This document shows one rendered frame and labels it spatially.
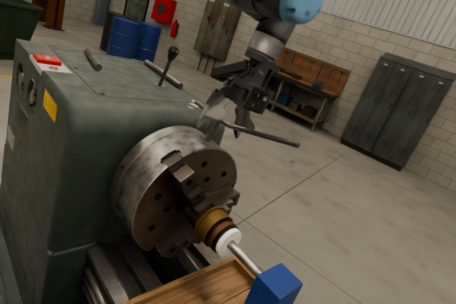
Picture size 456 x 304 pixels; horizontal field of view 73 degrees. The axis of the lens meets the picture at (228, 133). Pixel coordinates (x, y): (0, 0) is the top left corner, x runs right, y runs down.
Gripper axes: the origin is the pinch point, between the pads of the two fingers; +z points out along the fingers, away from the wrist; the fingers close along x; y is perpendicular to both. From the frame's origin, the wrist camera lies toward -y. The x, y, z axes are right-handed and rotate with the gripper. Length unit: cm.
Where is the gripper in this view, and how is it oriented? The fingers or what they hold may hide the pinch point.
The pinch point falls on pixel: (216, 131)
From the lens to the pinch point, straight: 73.7
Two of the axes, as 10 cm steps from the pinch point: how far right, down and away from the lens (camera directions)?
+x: 6.6, 1.7, 7.3
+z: -4.4, 8.8, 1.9
